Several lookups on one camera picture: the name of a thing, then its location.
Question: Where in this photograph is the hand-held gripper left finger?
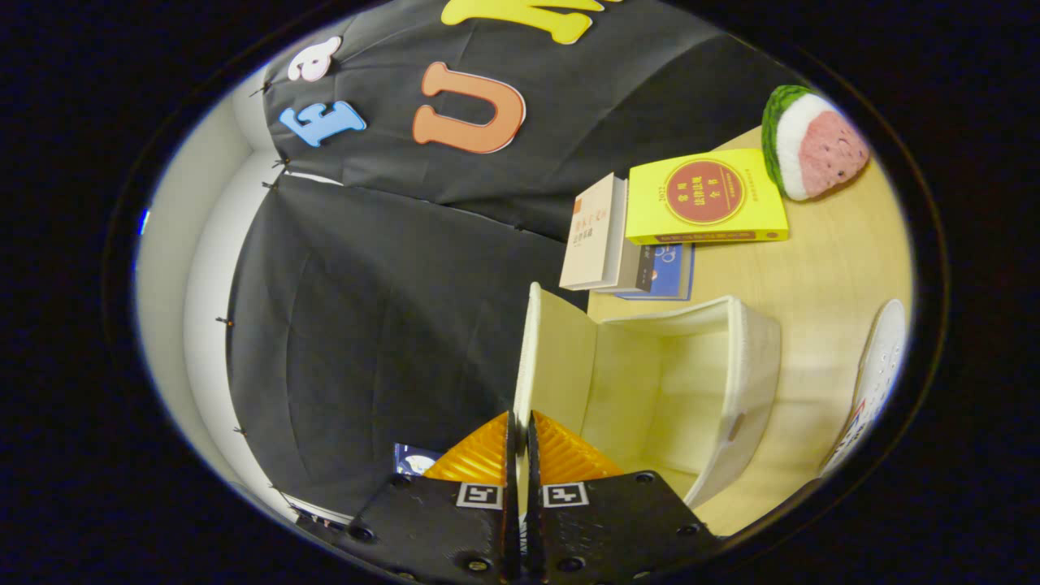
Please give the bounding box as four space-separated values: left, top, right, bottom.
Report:
345 410 521 585

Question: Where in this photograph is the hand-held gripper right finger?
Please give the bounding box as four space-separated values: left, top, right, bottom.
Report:
520 410 720 585

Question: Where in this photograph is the cream fabric storage box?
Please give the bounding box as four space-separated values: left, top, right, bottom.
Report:
512 281 782 509

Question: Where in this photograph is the white canvas shoe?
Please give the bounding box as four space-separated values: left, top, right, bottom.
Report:
821 299 908 476

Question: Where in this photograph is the lit computer screen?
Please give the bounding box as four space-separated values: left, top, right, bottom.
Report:
394 443 444 476

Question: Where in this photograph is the blue book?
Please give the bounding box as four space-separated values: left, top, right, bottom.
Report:
617 242 696 301

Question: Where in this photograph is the beige book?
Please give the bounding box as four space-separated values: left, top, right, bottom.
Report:
559 172 631 292

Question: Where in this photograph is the yellow book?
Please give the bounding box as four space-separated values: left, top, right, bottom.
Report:
624 149 791 246

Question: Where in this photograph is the watermelon slice plush toy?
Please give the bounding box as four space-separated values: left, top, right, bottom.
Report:
760 84 872 202

